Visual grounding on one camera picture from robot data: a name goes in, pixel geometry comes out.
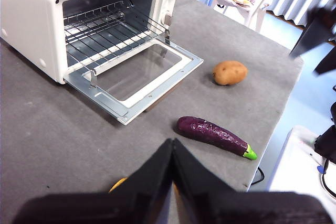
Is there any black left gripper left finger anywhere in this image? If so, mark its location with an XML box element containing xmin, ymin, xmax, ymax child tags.
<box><xmin>10</xmin><ymin>138</ymin><xmax>174</xmax><ymax>224</ymax></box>

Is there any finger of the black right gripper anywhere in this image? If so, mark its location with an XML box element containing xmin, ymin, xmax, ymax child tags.
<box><xmin>313</xmin><ymin>48</ymin><xmax>336</xmax><ymax>76</ymax></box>
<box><xmin>288</xmin><ymin>8</ymin><xmax>336</xmax><ymax>58</ymax></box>

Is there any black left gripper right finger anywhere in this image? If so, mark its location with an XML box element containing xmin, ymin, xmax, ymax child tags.
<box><xmin>172</xmin><ymin>138</ymin><xmax>334</xmax><ymax>224</ymax></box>

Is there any purple eggplant with green stem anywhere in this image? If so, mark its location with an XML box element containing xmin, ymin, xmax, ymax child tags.
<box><xmin>177</xmin><ymin>116</ymin><xmax>258</xmax><ymax>161</ymax></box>

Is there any glass oven door with handle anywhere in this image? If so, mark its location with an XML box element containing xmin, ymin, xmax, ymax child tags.
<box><xmin>62</xmin><ymin>37</ymin><xmax>204</xmax><ymax>126</ymax></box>

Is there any beige oven knob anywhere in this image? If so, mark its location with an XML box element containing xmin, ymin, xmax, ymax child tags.
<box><xmin>163</xmin><ymin>11</ymin><xmax>174</xmax><ymax>26</ymax></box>

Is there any white toaster oven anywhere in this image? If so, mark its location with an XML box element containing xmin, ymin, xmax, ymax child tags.
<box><xmin>0</xmin><ymin>0</ymin><xmax>204</xmax><ymax>126</ymax></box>

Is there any yellow corn cob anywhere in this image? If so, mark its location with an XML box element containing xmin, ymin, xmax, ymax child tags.
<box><xmin>109</xmin><ymin>177</ymin><xmax>129</xmax><ymax>193</ymax></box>

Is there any white chair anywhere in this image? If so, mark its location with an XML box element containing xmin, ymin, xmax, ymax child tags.
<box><xmin>209</xmin><ymin>0</ymin><xmax>292</xmax><ymax>32</ymax></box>

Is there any brown potato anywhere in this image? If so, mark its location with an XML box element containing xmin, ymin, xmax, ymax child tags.
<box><xmin>212</xmin><ymin>60</ymin><xmax>248</xmax><ymax>86</ymax></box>

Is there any black floor cable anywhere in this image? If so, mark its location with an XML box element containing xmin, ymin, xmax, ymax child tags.
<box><xmin>249</xmin><ymin>167</ymin><xmax>265</xmax><ymax>186</ymax></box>

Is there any metal wire oven rack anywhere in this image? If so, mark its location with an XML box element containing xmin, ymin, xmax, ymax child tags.
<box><xmin>62</xmin><ymin>0</ymin><xmax>171</xmax><ymax>74</ymax></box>

